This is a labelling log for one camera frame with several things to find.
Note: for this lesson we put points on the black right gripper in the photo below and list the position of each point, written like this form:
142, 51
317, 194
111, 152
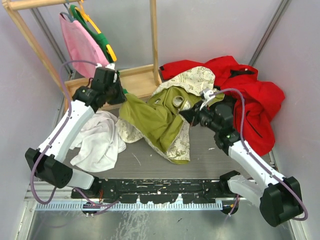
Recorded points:
192, 115

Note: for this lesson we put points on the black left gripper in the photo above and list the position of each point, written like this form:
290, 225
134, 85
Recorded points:
121, 98

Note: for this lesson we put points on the olive green jacket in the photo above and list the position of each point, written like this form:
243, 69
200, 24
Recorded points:
158, 121

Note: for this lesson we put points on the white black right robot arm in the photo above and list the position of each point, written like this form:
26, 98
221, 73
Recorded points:
278, 198

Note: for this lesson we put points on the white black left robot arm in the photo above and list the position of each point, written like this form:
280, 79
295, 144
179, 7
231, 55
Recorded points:
47, 161

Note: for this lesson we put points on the red jacket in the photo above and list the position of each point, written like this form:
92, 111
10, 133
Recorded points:
254, 109

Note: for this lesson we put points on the white cloth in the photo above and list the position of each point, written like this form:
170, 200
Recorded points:
99, 143

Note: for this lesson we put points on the green t-shirt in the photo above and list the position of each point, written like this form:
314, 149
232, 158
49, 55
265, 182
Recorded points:
100, 35

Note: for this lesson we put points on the pink t-shirt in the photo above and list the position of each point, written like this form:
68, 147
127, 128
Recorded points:
82, 48

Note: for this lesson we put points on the yellow clothes hanger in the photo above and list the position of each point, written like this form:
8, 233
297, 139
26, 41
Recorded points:
100, 32

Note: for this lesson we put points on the grey clothes hanger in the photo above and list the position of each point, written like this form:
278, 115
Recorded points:
67, 13

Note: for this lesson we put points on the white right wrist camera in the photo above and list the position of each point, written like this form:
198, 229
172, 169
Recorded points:
207, 95

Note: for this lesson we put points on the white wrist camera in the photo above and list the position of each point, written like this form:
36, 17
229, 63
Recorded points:
110, 66
207, 95

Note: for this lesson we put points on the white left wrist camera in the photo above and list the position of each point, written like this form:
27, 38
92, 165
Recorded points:
110, 66

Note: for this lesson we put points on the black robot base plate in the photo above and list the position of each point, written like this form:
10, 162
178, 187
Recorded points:
159, 191

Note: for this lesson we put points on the slotted cable duct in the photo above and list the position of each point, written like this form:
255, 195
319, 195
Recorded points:
176, 206

